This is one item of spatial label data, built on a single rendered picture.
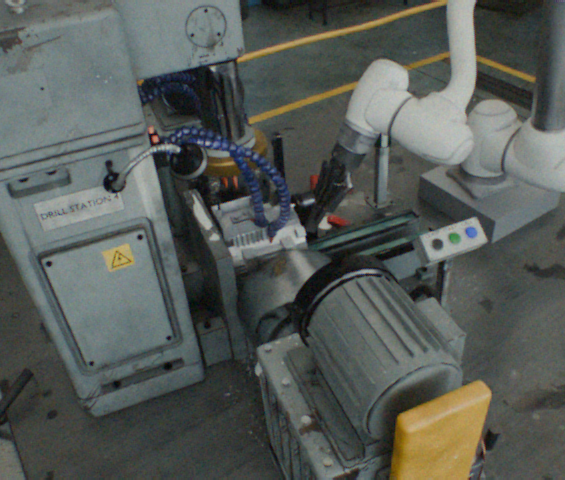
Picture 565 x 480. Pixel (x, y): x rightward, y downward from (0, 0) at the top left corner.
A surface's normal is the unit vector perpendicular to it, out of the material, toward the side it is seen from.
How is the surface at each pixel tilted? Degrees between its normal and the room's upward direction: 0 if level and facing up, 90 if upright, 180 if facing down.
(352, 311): 23
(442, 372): 90
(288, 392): 0
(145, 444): 0
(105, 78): 90
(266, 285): 32
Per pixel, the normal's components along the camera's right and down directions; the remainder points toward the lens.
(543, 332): -0.06, -0.78
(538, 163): -0.68, 0.55
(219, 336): 0.39, 0.55
